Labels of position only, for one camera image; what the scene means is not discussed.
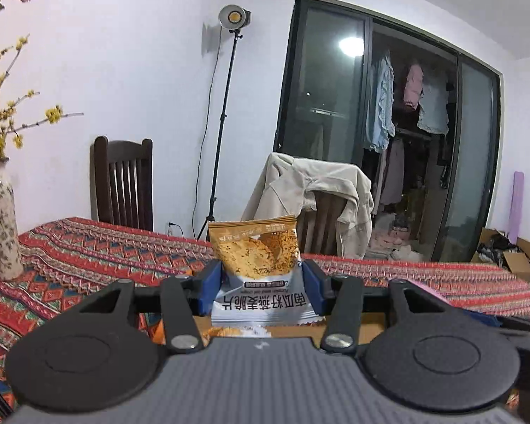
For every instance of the beige jacket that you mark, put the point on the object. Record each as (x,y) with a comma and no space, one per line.
(287,185)

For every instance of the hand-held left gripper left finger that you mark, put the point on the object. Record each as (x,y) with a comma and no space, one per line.
(210,289)

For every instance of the orange and white snack packet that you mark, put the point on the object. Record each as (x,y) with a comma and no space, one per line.
(254,247)

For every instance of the dark wooden chair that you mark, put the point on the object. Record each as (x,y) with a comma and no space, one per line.
(99,185)

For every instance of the pile of pale clothes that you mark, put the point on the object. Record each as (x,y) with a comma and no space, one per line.
(397,240)

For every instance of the sliding glass door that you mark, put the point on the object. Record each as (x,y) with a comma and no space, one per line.
(322,88)

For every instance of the studio light on stand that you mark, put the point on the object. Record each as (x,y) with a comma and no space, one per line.
(232,17)

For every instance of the light blue hanging garment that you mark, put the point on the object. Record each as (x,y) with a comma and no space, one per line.
(433,110)

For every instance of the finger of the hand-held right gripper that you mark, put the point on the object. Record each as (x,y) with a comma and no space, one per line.
(486,316)

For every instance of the open brown cardboard box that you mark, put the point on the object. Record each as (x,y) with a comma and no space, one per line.
(519,265)

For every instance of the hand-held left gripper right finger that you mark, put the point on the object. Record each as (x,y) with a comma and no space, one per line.
(314,289)

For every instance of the patterned red tablecloth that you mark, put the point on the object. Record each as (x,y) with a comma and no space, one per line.
(92,256)

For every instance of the floral ceramic vase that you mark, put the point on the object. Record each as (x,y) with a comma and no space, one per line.
(0,225)

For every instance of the mauve hanging clothes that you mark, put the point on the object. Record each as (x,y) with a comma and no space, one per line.
(393,172)

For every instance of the blue denim shirt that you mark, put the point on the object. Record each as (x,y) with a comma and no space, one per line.
(380,101)

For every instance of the purple rolled mat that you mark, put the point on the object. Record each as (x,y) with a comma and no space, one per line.
(516,207)

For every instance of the pink hanging garment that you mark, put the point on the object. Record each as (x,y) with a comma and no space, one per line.
(413,86)

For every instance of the wooden chair under jacket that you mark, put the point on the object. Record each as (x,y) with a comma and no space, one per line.
(324,225)

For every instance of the white wall socket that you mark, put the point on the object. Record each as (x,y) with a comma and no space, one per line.
(170,227)

